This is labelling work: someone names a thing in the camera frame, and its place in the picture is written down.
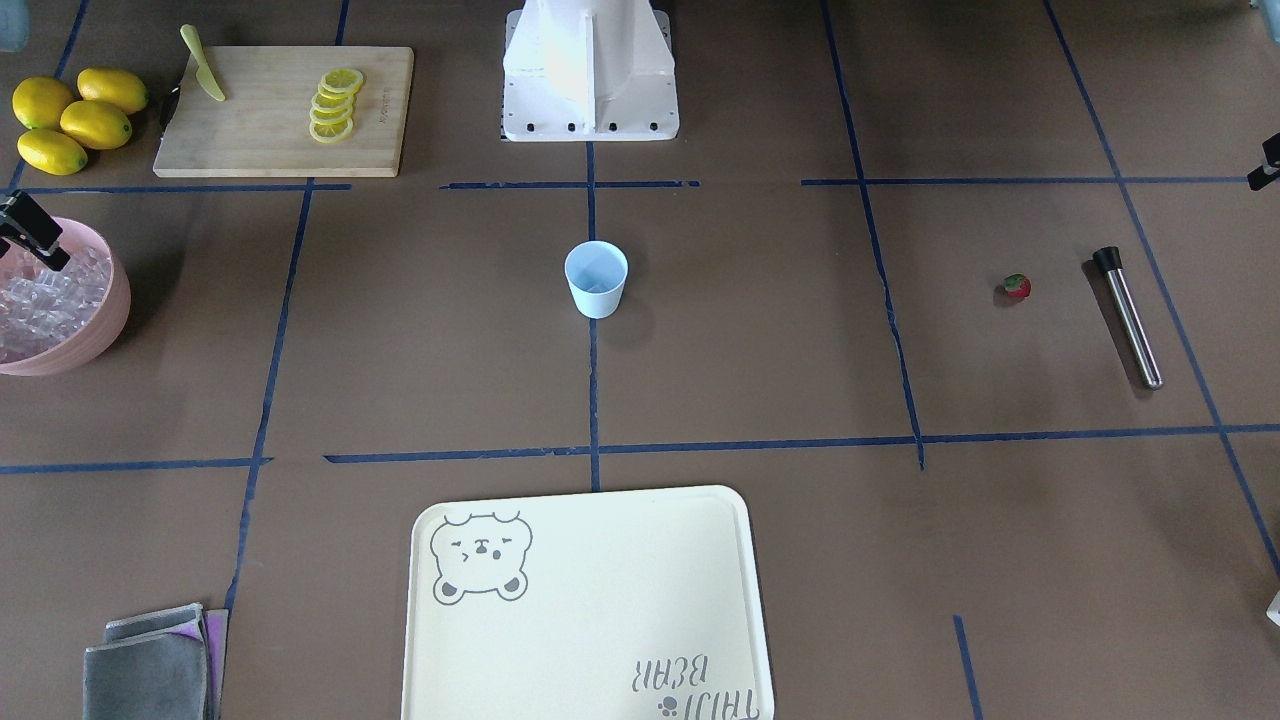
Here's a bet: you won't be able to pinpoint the steel muddler black tip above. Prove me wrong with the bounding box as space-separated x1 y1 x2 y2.
1092 246 1165 389

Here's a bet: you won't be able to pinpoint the clear ice cubes pile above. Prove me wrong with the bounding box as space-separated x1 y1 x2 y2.
1 246 113 364

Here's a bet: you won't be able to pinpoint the light blue cup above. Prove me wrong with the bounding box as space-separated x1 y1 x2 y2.
564 240 628 320

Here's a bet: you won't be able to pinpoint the yellow lemon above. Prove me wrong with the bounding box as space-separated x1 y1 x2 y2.
12 76 77 129
76 67 150 117
15 129 90 176
59 100 133 150

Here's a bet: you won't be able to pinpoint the pink bowl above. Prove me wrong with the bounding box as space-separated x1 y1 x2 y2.
3 217 132 377

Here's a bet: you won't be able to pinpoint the yellow-green knife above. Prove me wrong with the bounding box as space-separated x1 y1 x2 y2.
179 24 227 102

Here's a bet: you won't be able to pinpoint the wooden cutting board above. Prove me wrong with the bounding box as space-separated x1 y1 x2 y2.
154 46 415 178

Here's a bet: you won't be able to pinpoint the red strawberry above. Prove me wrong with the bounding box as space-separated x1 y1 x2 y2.
1001 273 1032 301

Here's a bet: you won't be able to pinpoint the lemon slices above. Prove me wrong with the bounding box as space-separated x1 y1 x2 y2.
308 67 365 143

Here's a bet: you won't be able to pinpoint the grey folded cloth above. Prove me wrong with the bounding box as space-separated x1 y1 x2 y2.
82 603 229 719

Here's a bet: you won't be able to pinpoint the cream bear tray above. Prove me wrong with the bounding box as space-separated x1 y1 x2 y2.
399 486 776 719

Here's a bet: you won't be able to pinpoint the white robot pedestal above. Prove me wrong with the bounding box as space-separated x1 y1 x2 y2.
500 1 680 143

